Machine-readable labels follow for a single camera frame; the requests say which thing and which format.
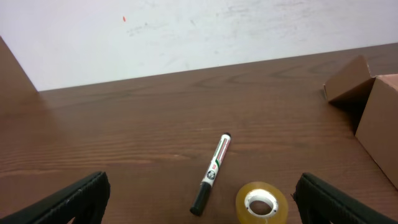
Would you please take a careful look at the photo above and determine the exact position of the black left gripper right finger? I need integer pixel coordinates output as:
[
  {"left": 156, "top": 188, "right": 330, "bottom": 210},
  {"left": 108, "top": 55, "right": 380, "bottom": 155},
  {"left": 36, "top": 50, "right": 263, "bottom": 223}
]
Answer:
[{"left": 292, "top": 172, "right": 397, "bottom": 224}]

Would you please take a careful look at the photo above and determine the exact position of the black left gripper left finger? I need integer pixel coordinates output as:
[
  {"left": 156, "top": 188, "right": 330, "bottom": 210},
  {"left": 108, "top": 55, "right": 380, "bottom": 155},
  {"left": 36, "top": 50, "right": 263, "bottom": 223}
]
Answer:
[{"left": 1, "top": 171, "right": 110, "bottom": 224}]

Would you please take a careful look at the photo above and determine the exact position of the clear yellowish tape roll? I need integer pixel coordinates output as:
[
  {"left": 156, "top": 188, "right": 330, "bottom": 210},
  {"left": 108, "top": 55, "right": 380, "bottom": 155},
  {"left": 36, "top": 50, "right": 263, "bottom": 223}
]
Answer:
[{"left": 235, "top": 182, "right": 289, "bottom": 224}]

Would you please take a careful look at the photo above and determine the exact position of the open brown cardboard box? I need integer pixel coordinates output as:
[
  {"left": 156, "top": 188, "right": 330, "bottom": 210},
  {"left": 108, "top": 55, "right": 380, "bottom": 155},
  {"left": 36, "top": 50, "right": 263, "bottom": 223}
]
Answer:
[{"left": 323, "top": 55, "right": 397, "bottom": 186}]

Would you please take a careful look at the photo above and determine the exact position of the black and white marker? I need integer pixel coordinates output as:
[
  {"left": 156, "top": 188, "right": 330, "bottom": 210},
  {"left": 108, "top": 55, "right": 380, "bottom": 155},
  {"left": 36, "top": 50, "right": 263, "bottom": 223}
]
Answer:
[{"left": 190, "top": 133, "right": 232, "bottom": 216}]

